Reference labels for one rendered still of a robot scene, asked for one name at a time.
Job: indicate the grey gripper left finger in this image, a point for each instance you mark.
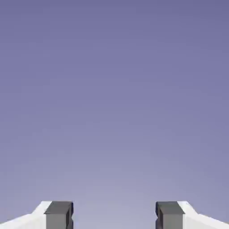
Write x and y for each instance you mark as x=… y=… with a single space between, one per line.
x=57 y=216

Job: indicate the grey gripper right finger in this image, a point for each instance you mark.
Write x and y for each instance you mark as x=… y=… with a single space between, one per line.
x=170 y=216

